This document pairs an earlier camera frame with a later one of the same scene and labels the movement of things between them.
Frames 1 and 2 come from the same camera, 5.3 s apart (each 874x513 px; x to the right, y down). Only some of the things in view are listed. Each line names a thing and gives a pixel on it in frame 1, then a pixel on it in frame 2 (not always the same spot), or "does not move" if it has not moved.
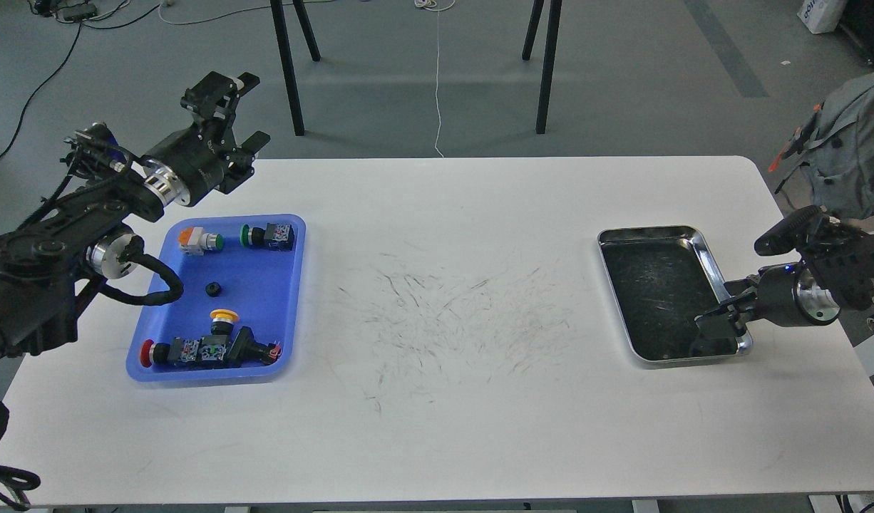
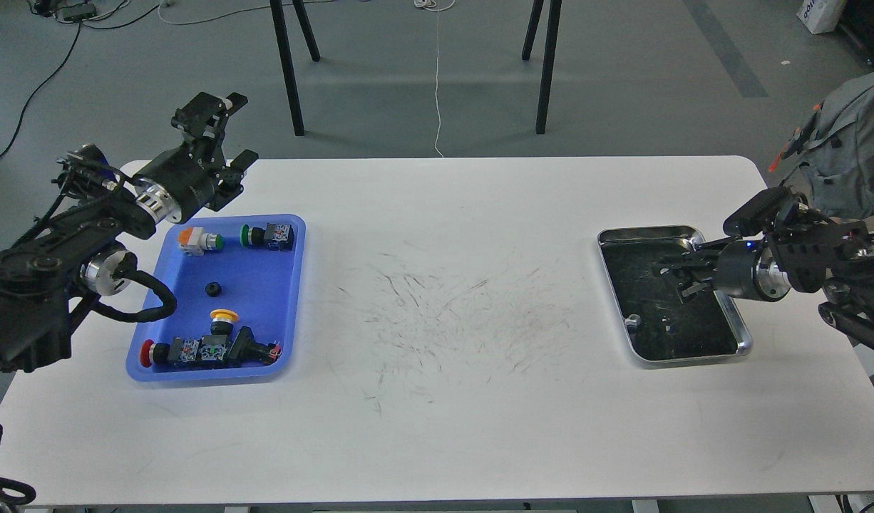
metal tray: x=660 y=278 does not move
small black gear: x=212 y=289 does not move
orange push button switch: x=193 y=241 does not move
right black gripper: x=717 y=329 → x=743 y=268
